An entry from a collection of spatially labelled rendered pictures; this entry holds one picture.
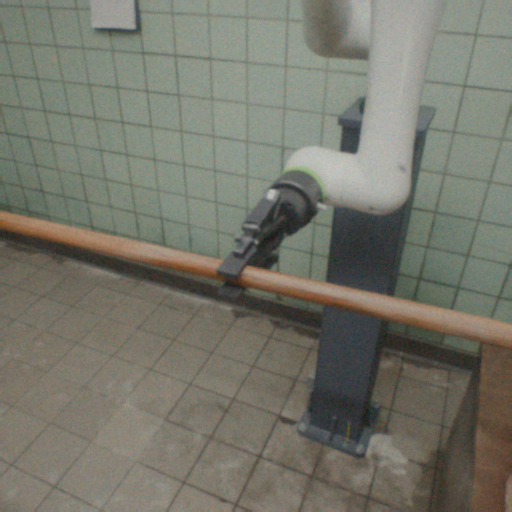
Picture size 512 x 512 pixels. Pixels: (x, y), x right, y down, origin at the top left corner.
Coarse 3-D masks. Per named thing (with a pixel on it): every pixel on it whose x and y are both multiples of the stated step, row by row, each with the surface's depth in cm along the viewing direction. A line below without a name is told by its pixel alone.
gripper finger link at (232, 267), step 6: (252, 252) 67; (228, 258) 66; (234, 258) 66; (240, 258) 66; (246, 258) 66; (222, 264) 65; (228, 264) 65; (234, 264) 65; (240, 264) 65; (246, 264) 65; (216, 270) 64; (222, 270) 64; (228, 270) 64; (234, 270) 64; (240, 270) 64; (228, 276) 64; (234, 276) 63
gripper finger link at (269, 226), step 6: (282, 216) 76; (270, 222) 74; (276, 222) 74; (282, 222) 76; (264, 228) 72; (270, 228) 73; (276, 228) 74; (258, 234) 70; (264, 234) 71; (240, 240) 69; (252, 240) 68; (258, 240) 69; (252, 246) 68
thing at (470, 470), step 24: (480, 360) 135; (504, 360) 134; (480, 384) 127; (504, 384) 127; (480, 408) 121; (504, 408) 120; (456, 432) 149; (480, 432) 115; (504, 432) 115; (456, 456) 138; (480, 456) 109; (504, 456) 109; (456, 480) 127; (480, 480) 104; (504, 480) 104; (456, 504) 119; (480, 504) 100; (504, 504) 100
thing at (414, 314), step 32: (0, 224) 80; (32, 224) 77; (128, 256) 71; (160, 256) 69; (192, 256) 68; (256, 288) 65; (288, 288) 63; (320, 288) 62; (416, 320) 58; (448, 320) 56; (480, 320) 56
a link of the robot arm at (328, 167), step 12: (300, 156) 89; (312, 156) 88; (324, 156) 88; (336, 156) 88; (348, 156) 88; (288, 168) 86; (300, 168) 85; (312, 168) 86; (324, 168) 87; (336, 168) 87; (324, 180) 86; (336, 180) 87; (324, 192) 86; (336, 192) 88; (324, 204) 92; (336, 204) 90
